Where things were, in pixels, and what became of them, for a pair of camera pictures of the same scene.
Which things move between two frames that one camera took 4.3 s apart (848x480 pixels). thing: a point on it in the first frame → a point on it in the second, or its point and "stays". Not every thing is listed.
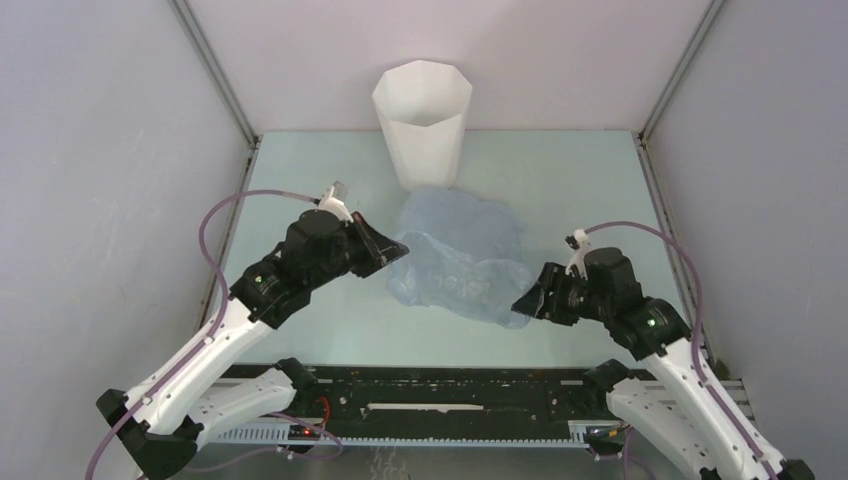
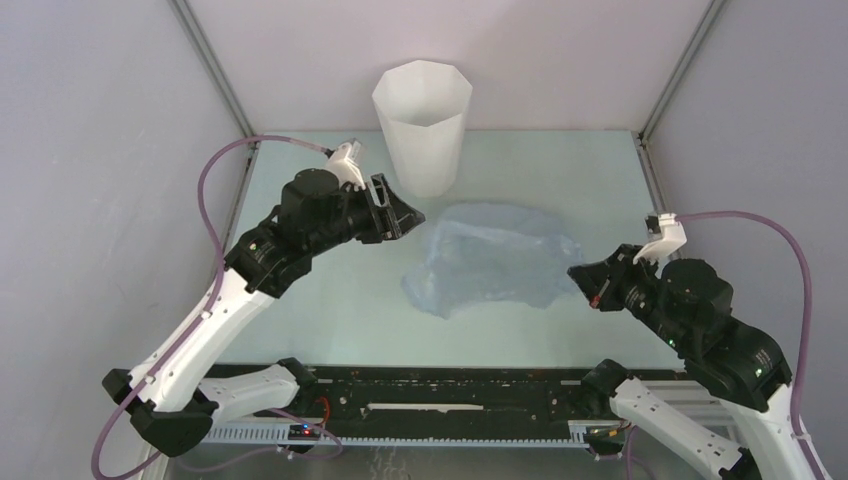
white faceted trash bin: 421,107 stays
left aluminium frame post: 214,73 stays
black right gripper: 535,301 → 597,280
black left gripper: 386,248 → 394,210
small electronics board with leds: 303,432 stays
